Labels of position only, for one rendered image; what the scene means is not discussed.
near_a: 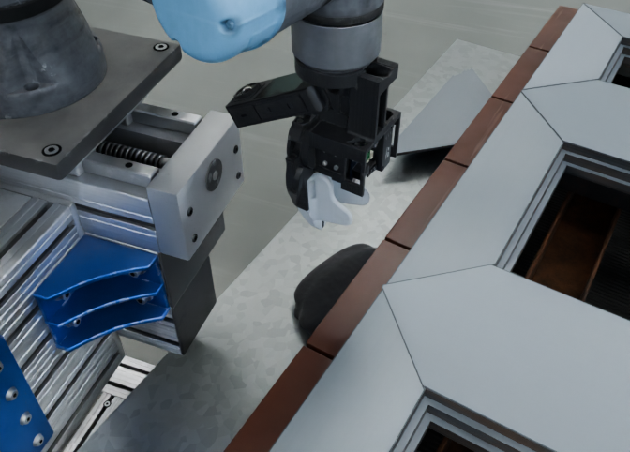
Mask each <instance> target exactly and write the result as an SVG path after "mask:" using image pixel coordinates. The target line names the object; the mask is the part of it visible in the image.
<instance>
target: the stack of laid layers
mask: <svg viewBox="0 0 630 452"><path fill-rule="evenodd" d="M622 64H626V65H629V66H630V38H622V40H621V42H620V44H619V45H618V47H617V49H616V51H615V52H614V54H613V55H612V57H611V59H610V60H609V62H608V64H607V67H606V68H605V70H604V72H603V74H602V75H601V77H600V79H599V80H601V81H605V82H608V83H612V82H613V80H614V78H615V76H616V75H617V73H618V71H619V69H620V67H621V65H622ZM564 173H569V174H572V175H574V176H577V177H580V178H583V179H586V180H589V181H592V182H594V183H596V184H599V185H602V186H605V187H608V188H613V189H616V190H618V191H621V192H624V193H627V194H630V162H628V161H624V160H621V159H618V158H614V157H611V156H608V155H604V154H601V153H598V152H595V151H592V150H590V149H587V148H583V147H580V146H577V145H574V144H571V143H566V142H563V144H562V147H561V149H560V151H559V152H558V154H557V156H556V158H555V159H554V160H553V162H552V164H551V166H550V168H549V169H548V171H547V174H546V175H545V177H544V179H543V181H542V183H541V184H540V186H539V188H538V190H537V191H536V192H535V194H534V196H533V198H532V200H531V202H530V204H529V206H528V207H527V209H526V211H525V213H524V215H523V216H522V218H521V220H520V222H519V224H518V225H517V227H516V229H515V231H514V232H513V234H512V236H511V238H510V239H509V241H508V243H507V245H506V247H505V248H504V250H503V252H502V255H501V256H500V258H499V260H498V262H497V263H496V264H494V265H495V266H498V267H500V268H502V269H504V270H507V271H509V272H512V271H513V269H514V267H515V265H516V263H517V261H518V258H519V256H520V255H521V253H522V251H523V250H524V248H525V246H526V244H527V242H528V241H529V239H530V237H531V235H532V233H533V230H534V228H535V226H536V225H537V223H538V221H539V219H540V218H541V216H542V214H543V212H544V211H545V209H546V207H547V205H548V202H549V200H550V198H551V196H552V195H553V193H554V191H555V189H556V187H557V186H558V184H559V182H560V181H561V179H562V177H563V174H564ZM424 388H425V387H424ZM428 428H430V429H433V430H435V431H437V432H439V433H440V434H441V435H443V436H445V437H447V438H449V439H451V440H453V441H455V442H457V443H459V444H461V445H463V446H465V447H467V448H469V449H471V450H472V451H474V452H553V451H551V450H549V449H547V448H545V447H543V446H541V445H540V444H537V443H535V442H533V441H531V440H529V439H527V438H525V437H523V436H521V435H519V434H517V433H515V432H513V431H511V430H510V429H507V428H505V427H503V426H501V425H499V424H497V423H495V422H493V421H491V420H489V419H487V418H485V417H483V416H482V415H480V414H477V413H475V412H473V411H471V410H469V409H467V408H465V407H463V406H461V405H459V404H457V403H455V402H453V401H452V400H450V399H447V398H445V397H443V396H441V395H439V394H437V393H435V392H433V391H431V390H429V389H427V388H425V392H424V393H423V395H422V397H421V399H420V400H419V401H418V403H417V405H416V407H415V408H414V410H413V412H412V415H411V416H410V418H409V420H408V422H407V423H406V425H405V427H404V429H403V431H402V432H401V433H400V435H399V437H398V438H397V441H396V443H395V445H394V446H393V448H392V450H391V452H416V451H417V449H418V447H419V445H420V444H421V442H422V440H423V438H424V437H425V435H426V433H427V431H428Z"/></svg>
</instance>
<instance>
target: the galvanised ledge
mask: <svg viewBox="0 0 630 452"><path fill-rule="evenodd" d="M519 58H520V56H517V55H513V54H511V53H504V52H501V51H497V50H493V49H490V48H487V47H484V46H480V45H476V44H473V43H470V42H467V41H463V40H459V39H457V40H456V41H455V42H454V43H453V44H452V45H451V46H450V48H449V49H448V50H447V51H446V52H445V53H444V54H443V55H442V56H441V57H440V58H439V60H438V61H437V62H436V63H435V64H434V65H433V66H432V67H431V68H430V69H429V70H428V71H427V73H426V74H425V75H424V76H423V77H422V78H421V79H420V80H419V81H418V82H417V83H416V85H415V86H414V87H413V88H412V89H411V90H410V91H409V92H408V93H407V94H406V95H405V97H404V98H403V99H402V100H401V101H400V102H399V103H398V104H397V105H396V106H395V107H394V110H397V111H400V112H401V119H400V128H399V135H400V134H401V133H402V132H403V131H404V129H405V128H406V127H407V126H408V125H409V124H410V123H411V122H412V121H413V119H414V118H415V117H416V116H417V115H418V114H419V113H420V112H421V111H422V110H423V109H424V108H425V107H426V106H427V104H428V103H429V102H430V101H431V100H432V99H433V97H434V96H435V95H436V94H437V93H438V92H439V91H440V90H441V88H442V87H443V86H444V85H445V84H446V83H447V82H448V80H449V79H450V78H451V77H452V76H453V75H454V76H455V75H458V74H459V73H460V74H461V73H462V72H463V71H464V69H465V70H467V69H468V70H470V69H471V68H472V69H473V70H474V72H475V73H476V74H477V76H478V77H479V78H480V80H481V81H482V82H483V84H484V85H485V86H486V87H487V89H488V90H489V92H490V93H491V94H493V93H494V92H495V91H496V89H497V88H498V87H499V85H500V84H501V83H502V81H503V80H504V78H505V77H506V76H507V74H508V73H509V72H510V70H511V69H512V68H513V66H514V65H515V64H516V62H517V61H518V59H519ZM452 148H453V147H449V148H443V149H437V150H430V151H425V152H418V153H412V154H407V155H400V156H396V157H395V158H394V157H390V161H389V163H388V164H387V166H386V167H385V168H384V170H383V171H382V172H380V171H377V170H376V171H374V172H373V173H372V174H371V175H370V176H369V177H366V179H365V188H366V189H367V190H368V192H369V195H370V199H369V202H368V204H366V205H355V204H347V203H342V205H344V206H345V207H346V208H347V209H348V210H349V211H350V212H351V213H352V224H350V225H340V224H336V223H331V222H326V224H325V226H324V227H323V228H322V230H319V229H317V228H315V227H313V226H311V225H310V224H309V223H308V222H307V221H306V220H305V219H304V217H303V216H302V215H301V213H300V212H299V211H298V212H297V213H296V214H295V215H294V216H293V217H292V219H291V220H290V221H289V222H288V223H287V224H286V225H285V226H284V227H283V228H282V229H281V231H280V232H279V233H278V234H277V235H276V236H275V237H274V238H273V239H272V240H271V241H270V243H269V244H268V245H267V246H266V247H265V248H264V249H263V250H262V251H261V252H260V253H259V255H258V256H257V257H256V258H255V259H254V260H253V261H252V262H251V263H250V264H249V265H248V266H247V268H246V269H245V270H244V271H243V272H242V273H241V274H240V275H239V276H238V277H237V278H236V280H235V281H234V282H233V283H232V284H231V285H230V286H229V287H228V288H227V289H226V290H225V292H224V293H223V294H222V295H221V296H220V297H219V298H218V299H217V303H216V304H215V305H214V307H213V309H212V310H211V312H210V314H209V315H208V317H207V319H206V320H205V322H204V323H203V325H202V327H201V329H200V331H199V332H198V334H197V336H196V337H195V339H194V340H193V341H192V343H191V345H190V346H189V348H188V350H187V352H186V353H185V355H180V354H175V353H172V352H168V353H167V354H166V355H165V356H164V357H163V358H162V359H161V360H160V361H159V362H158V363H157V365H156V366H155V367H154V368H153V369H152V370H151V371H150V372H149V373H148V374H147V375H146V377H145V378H144V379H143V380H142V381H141V382H140V383H139V384H138V385H137V386H136V387H135V389H134V390H133V391H132V392H131V393H130V394H129V395H128V396H127V397H126V398H125V399H124V401H123V402H122V403H121V404H120V405H119V406H118V407H117V408H116V409H115V410H114V411H113V412H112V414H111V415H110V416H109V417H108V418H107V419H106V420H105V421H104V422H103V423H102V424H101V426H100V427H99V428H98V429H97V430H96V431H95V432H94V433H93V434H92V435H91V436H90V438H89V439H88V440H87V441H86V442H85V443H84V444H83V445H82V446H81V447H80V448H79V450H78V451H77V452H223V451H224V450H225V449H226V447H227V446H228V445H229V443H230V442H231V441H232V439H233V438H234V436H235V435H236V434H237V432H238V431H239V430H240V429H241V428H242V427H243V425H244V424H245V423H246V422H247V420H248V419H249V417H250V416H251V415H252V413H253V412H254V411H255V409H256V408H257V407H258V405H259V404H260V403H261V401H262V400H263V398H264V397H265V396H266V394H267V393H268V392H269V390H270V389H271V388H272V386H273V385H274V384H275V382H276V381H277V380H278V378H279V377H280V375H281V374H282V373H283V371H284V370H285V369H286V368H287V367H288V366H289V364H290V363H291V362H292V360H293V359H294V358H295V356H296V355H297V354H298V352H299V351H300V350H301V348H302V347H303V346H306V342H307V340H308V339H309V337H310V334H309V333H308V331H306V330H304V329H302V328H301V327H300V323H299V321H298V320H297V319H296V318H295V317H294V309H295V304H296V303H295V300H294V291H295V289H296V287H297V285H298V284H299V283H300V281H301V280H302V279H303V278H304V277H305V276H306V275H307V274H308V273H309V272H310V271H312V270H313V269H314V268H315V267H316V266H318V265H319V264H321V263H322V262H323V261H325V260H326V259H327V258H329V257H330V256H332V255H333V254H335V253H337V252H338V251H340V250H342V249H345V248H346V247H348V246H351V245H354V244H360V243H364V244H369V245H371V246H372V247H374V248H377V247H378V246H379V245H380V244H381V242H382V241H383V240H384V239H385V237H386V235H387V234H388V233H389V231H390V230H391V229H392V227H393V226H394V225H395V224H396V222H397V221H398V219H399V218H400V217H401V215H402V214H403V213H404V211H405V210H406V209H407V207H408V206H409V205H410V203H411V202H412V201H413V199H414V198H415V196H416V195H417V194H418V192H419V191H420V190H421V188H422V187H423V186H424V185H425V184H426V182H427V181H428V180H429V178H430V177H431V176H432V174H433V173H434V172H435V170H436V169H437V168H438V166H439V165H440V164H441V162H442V161H443V160H444V158H445V157H446V156H447V154H448V153H449V152H450V150H451V149H452Z"/></svg>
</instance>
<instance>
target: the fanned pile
mask: <svg viewBox="0 0 630 452"><path fill-rule="evenodd" d="M491 96H492V94H491V93H490V92H489V90H488V89H487V87H486V86H485V85H484V84H483V82H482V81H481V80H480V78H479V77H478V76H477V74H476V73H475V72H474V70H473V69H472V68H471V69H470V70H468V69H467V70H465V69H464V71H463V72H462V73H461V74H460V73H459V74H458V75H455V76H454V75H453V76H452V77H451V78H450V79H449V80H448V82H447V83H446V84H445V85H444V86H443V87H442V88H441V90H440V91H439V92H438V93H437V94H436V95H435V96H434V97H433V99H432V100H431V101H430V102H429V103H428V104H427V106H426V107H425V108H424V109H423V110H422V111H421V112H420V113H419V114H418V115H417V116H416V117H415V118H414V119H413V121H412V122H411V123H410V124H409V125H408V126H407V127H406V128H405V129H404V131H403V132H402V133H401V134H400V135H399V136H398V146H397V156H400V155H407V154H412V153H418V152H425V151H430V150H437V149H443V148H449V147H453V146H454V145H455V144H456V142H457V141H458V139H459V138H460V137H461V135H462V134H463V133H464V131H465V130H466V129H467V127H468V126H469V125H470V123H471V122H472V121H473V119H474V118H475V117H476V116H477V115H478V113H479V112H480V111H481V109H482V108H483V107H484V105H485V104H486V103H487V101H488V100H489V98H491Z"/></svg>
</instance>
